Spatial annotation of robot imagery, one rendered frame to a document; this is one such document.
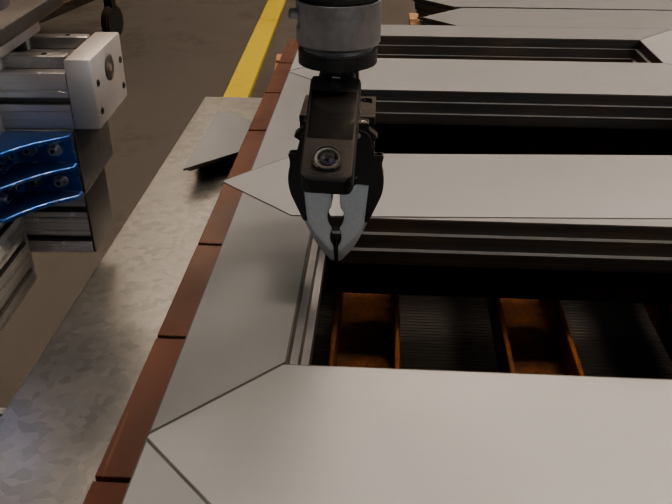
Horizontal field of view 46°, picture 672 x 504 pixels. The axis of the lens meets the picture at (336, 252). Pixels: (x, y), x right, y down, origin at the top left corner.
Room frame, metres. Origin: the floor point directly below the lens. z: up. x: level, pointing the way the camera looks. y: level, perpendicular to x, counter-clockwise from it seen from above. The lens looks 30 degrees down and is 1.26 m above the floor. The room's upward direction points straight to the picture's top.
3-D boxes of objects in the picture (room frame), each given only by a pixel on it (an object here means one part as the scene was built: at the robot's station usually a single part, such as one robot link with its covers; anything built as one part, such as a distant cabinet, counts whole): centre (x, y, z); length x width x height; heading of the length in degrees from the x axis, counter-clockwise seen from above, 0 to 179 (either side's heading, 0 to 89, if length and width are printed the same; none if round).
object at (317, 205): (0.71, 0.01, 0.91); 0.06 x 0.03 x 0.09; 176
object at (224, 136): (1.43, 0.19, 0.70); 0.39 x 0.12 x 0.04; 176
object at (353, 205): (0.71, -0.02, 0.91); 0.06 x 0.03 x 0.09; 176
